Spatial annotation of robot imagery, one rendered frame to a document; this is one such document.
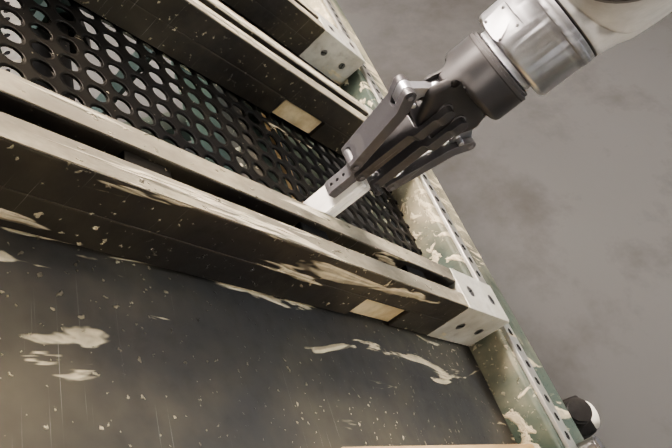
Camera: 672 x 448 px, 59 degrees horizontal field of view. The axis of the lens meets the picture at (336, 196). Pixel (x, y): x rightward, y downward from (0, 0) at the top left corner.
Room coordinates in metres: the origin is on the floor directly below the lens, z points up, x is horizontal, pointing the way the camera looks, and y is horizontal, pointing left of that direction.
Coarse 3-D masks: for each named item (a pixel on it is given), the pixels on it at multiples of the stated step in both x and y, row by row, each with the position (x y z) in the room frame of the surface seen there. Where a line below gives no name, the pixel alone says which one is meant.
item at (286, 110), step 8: (280, 104) 0.59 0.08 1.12; (288, 104) 0.60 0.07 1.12; (272, 112) 0.59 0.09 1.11; (280, 112) 0.59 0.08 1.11; (288, 112) 0.60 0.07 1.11; (296, 112) 0.60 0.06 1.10; (304, 112) 0.60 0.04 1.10; (288, 120) 0.60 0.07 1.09; (296, 120) 0.60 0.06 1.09; (304, 120) 0.60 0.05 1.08; (312, 120) 0.61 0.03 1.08; (304, 128) 0.60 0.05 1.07; (312, 128) 0.61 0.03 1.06
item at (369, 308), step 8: (360, 304) 0.29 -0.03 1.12; (368, 304) 0.30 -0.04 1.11; (376, 304) 0.30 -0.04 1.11; (384, 304) 0.30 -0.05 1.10; (360, 312) 0.29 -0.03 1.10; (368, 312) 0.30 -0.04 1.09; (376, 312) 0.30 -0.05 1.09; (384, 312) 0.30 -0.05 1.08; (392, 312) 0.31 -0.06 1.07; (400, 312) 0.31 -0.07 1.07; (384, 320) 0.30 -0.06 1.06
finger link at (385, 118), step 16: (400, 80) 0.38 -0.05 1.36; (400, 96) 0.37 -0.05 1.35; (416, 96) 0.37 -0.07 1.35; (384, 112) 0.37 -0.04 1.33; (400, 112) 0.36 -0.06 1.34; (368, 128) 0.37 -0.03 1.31; (384, 128) 0.36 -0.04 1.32; (352, 144) 0.37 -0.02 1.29; (368, 144) 0.36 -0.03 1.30; (352, 160) 0.35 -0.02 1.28
